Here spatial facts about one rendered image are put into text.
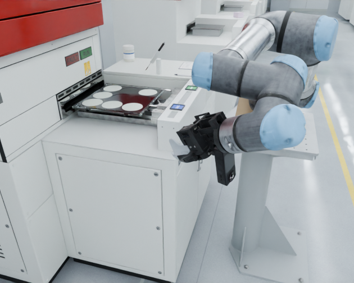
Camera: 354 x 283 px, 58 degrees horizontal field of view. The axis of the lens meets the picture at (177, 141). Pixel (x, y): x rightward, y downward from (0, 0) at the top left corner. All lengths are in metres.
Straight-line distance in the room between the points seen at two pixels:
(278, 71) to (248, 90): 0.06
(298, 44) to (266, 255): 1.37
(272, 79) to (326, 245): 1.73
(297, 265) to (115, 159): 1.22
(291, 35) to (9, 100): 1.02
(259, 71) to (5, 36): 0.92
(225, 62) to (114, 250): 1.30
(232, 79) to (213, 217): 1.68
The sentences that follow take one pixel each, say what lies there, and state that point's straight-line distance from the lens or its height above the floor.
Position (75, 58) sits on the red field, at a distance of 1.71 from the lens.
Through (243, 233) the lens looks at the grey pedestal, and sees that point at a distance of 1.92.
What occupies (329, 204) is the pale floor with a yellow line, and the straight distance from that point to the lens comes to 2.58.
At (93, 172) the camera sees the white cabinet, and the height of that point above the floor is 0.69.
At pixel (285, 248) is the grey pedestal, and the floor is 0.05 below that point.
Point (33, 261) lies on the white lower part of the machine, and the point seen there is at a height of 0.25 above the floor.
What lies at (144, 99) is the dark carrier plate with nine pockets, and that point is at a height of 0.90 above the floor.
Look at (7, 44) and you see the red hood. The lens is 1.30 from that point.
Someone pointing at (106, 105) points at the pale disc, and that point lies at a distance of 1.61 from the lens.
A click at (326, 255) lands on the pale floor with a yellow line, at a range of 2.18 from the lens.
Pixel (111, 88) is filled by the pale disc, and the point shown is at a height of 0.90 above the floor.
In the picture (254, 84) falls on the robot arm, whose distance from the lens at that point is 0.62.
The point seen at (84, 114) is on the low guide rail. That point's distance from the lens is 1.69.
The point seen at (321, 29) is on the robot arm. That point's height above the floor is 1.35.
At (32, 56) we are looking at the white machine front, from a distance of 1.47.
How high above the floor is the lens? 1.49
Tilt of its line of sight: 29 degrees down
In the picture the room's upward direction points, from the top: straight up
